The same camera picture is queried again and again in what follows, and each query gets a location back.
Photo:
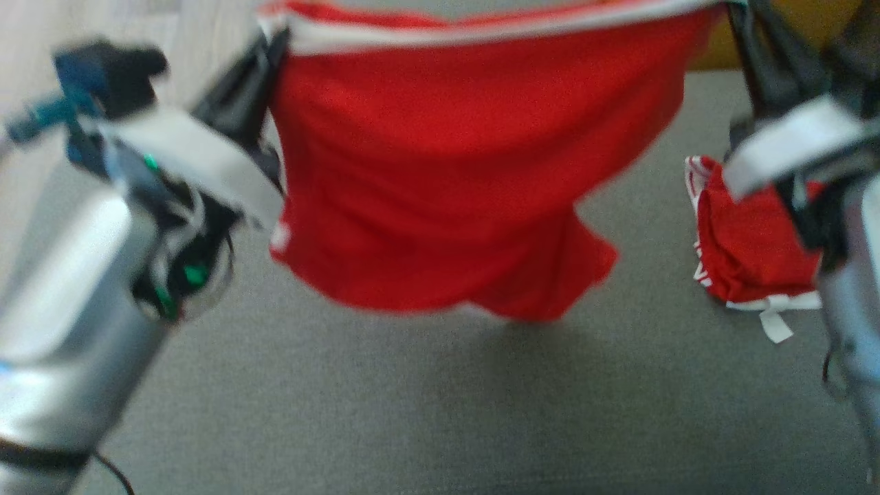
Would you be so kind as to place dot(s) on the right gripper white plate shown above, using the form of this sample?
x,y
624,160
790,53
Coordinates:
x,y
790,148

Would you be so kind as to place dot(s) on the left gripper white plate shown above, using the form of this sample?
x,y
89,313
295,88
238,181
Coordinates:
x,y
199,158

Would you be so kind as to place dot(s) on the red jersey with white sleeves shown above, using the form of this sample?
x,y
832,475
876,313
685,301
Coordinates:
x,y
749,254

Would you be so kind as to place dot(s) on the red shorts with white stripe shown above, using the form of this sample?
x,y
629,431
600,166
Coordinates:
x,y
447,172

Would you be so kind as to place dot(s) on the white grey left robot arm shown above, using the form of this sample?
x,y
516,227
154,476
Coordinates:
x,y
69,330

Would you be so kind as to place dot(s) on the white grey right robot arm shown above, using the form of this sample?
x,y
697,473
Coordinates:
x,y
856,316

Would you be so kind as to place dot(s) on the yellow sofa cushion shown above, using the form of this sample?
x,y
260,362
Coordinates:
x,y
715,48

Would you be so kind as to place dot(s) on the large grey sofa seat cushion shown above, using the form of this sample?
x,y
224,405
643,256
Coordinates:
x,y
481,412

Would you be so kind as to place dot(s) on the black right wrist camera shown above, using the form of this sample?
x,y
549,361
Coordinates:
x,y
859,62

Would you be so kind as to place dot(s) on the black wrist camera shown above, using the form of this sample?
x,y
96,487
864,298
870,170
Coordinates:
x,y
859,62
117,72

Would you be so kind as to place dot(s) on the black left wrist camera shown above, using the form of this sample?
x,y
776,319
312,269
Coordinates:
x,y
117,72

